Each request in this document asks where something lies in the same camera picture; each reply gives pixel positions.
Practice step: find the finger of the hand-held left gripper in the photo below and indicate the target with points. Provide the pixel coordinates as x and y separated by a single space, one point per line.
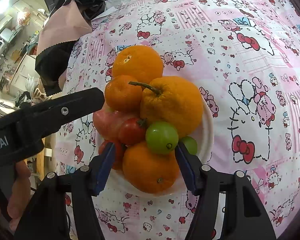
65 110

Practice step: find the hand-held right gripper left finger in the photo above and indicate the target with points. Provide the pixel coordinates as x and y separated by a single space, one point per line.
106 165

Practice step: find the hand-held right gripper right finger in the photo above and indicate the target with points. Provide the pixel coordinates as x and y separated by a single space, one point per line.
185 168

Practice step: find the red cherry tomato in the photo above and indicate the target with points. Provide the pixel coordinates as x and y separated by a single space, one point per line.
118 153
131 132

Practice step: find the green tomato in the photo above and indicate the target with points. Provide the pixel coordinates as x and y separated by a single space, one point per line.
190 143
161 137

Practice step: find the white plate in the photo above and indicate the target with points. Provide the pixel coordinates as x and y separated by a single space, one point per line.
208 130

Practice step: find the small tangerine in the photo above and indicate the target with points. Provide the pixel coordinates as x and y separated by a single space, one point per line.
122 95

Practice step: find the large navel orange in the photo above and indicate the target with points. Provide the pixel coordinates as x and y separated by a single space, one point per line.
140 65

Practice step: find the person's left hand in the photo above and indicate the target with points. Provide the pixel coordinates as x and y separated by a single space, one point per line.
20 192

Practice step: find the round smooth orange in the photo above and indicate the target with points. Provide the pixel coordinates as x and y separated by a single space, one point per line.
147 167

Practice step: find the red apple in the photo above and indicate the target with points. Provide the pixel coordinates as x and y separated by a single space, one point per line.
107 123

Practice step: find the black zigzag-edged cloth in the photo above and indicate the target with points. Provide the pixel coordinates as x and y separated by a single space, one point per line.
52 65

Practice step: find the stemmed bumpy orange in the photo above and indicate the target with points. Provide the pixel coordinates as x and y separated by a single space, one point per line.
172 105

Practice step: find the pink zigzag-edged cloth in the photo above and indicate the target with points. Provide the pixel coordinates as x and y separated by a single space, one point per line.
62 27

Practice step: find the pink cartoon printed blanket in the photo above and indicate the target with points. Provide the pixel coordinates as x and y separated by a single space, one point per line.
240 85

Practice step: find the white kitchen cabinet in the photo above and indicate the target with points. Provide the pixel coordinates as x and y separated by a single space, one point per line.
22 17

